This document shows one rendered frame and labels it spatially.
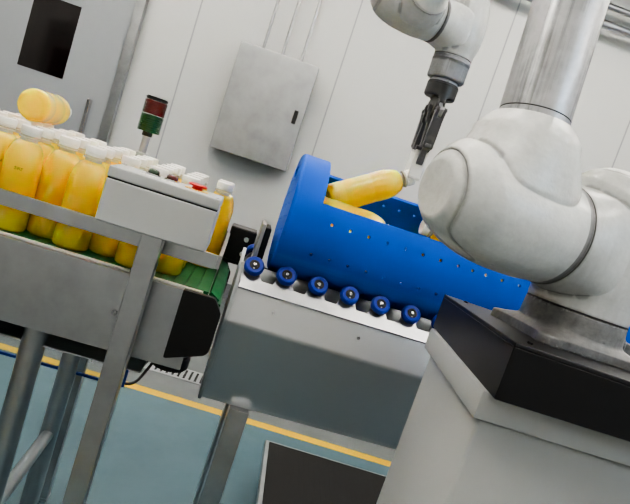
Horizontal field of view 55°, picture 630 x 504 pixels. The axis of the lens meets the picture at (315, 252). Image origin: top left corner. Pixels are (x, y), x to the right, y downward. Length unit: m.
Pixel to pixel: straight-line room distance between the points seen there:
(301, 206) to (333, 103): 3.58
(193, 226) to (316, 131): 3.77
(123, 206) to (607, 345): 0.81
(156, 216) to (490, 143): 0.58
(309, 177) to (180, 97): 3.66
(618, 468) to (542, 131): 0.46
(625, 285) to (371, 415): 0.73
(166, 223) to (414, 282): 0.57
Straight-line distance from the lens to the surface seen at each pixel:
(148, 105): 1.79
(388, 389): 1.43
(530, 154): 0.83
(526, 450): 0.90
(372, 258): 1.33
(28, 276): 1.30
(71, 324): 1.29
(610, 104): 5.42
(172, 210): 1.10
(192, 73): 4.94
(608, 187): 0.97
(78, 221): 1.27
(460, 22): 1.48
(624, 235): 0.94
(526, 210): 0.82
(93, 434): 1.27
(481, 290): 1.41
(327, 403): 1.45
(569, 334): 0.95
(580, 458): 0.93
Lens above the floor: 1.19
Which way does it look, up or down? 7 degrees down
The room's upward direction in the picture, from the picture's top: 18 degrees clockwise
